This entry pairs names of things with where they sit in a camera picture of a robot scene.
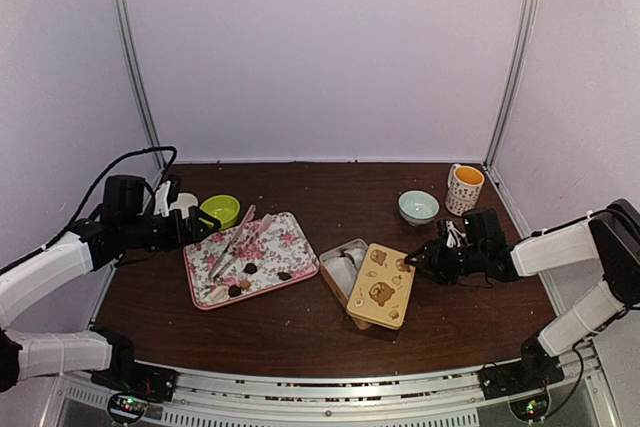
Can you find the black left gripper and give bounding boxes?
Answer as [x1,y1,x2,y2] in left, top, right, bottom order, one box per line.
[121,205,221,251]

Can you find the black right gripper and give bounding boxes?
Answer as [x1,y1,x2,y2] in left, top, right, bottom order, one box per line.
[404,237,486,285]

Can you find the pink metal tongs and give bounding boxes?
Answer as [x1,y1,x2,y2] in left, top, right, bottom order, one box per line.
[208,205,274,282]

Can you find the bear print tin lid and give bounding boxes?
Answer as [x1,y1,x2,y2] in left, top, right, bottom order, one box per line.
[346,243,415,330]

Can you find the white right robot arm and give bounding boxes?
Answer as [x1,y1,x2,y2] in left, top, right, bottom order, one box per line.
[405,198,639,389]

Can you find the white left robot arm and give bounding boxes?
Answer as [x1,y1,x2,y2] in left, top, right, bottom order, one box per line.
[1,175,221,391]

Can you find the dark rose chocolate upper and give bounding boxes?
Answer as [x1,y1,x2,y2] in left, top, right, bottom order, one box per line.
[243,263,258,275]

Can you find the dark rose chocolate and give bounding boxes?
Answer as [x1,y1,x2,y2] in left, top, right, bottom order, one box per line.
[243,263,258,275]
[228,285,241,297]

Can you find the white chocolate piece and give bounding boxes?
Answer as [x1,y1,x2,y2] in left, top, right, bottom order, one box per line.
[207,286,227,304]

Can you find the dark rose chocolate lower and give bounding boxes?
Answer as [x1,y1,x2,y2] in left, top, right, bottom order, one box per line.
[228,285,241,297]

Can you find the white round cup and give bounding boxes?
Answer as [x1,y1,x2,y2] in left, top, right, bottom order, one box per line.
[169,192,199,215]

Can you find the lime green plastic bowl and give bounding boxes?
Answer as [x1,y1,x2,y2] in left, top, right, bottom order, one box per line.
[200,194,240,230]

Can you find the light blue ceramic bowl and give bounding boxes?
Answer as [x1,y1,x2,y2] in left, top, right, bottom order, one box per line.
[398,190,440,226]

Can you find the white floral mug yellow inside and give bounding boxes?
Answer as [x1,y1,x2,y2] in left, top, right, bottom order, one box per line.
[445,164,485,216]

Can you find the pink floral serving tray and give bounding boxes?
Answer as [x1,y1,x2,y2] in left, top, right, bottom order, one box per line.
[184,212,320,311]

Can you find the tan tin box paper cups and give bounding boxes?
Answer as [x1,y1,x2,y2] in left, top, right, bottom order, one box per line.
[319,239,369,310]

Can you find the right circuit board with leds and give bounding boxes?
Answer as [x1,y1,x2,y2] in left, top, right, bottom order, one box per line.
[509,394,551,423]

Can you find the circuit board with leds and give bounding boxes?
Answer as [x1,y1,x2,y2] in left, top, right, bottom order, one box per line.
[106,393,149,426]
[509,394,551,423]

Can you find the left circuit board with leds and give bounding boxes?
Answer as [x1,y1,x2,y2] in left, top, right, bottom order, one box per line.
[106,393,149,426]

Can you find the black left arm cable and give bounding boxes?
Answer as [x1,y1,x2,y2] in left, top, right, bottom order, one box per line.
[42,146,179,253]

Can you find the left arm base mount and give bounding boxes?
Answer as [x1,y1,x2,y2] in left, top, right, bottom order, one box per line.
[91,328,177,403]

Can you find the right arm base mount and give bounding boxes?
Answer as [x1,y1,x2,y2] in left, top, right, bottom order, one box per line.
[478,336,565,400]

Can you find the front aluminium frame rail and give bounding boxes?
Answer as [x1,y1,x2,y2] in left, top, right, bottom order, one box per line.
[39,346,616,427]

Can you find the right side aluminium base rail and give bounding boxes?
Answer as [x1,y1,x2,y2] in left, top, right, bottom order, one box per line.
[507,199,633,357]

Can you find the left rear aluminium corner post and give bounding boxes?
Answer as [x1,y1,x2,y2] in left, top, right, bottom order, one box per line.
[113,0,160,147]

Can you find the aluminium corner post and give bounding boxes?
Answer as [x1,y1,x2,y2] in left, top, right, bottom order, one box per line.
[113,0,160,147]
[483,0,539,171]

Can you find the right rear aluminium corner post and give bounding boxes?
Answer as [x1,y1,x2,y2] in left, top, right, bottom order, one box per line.
[483,0,539,171]

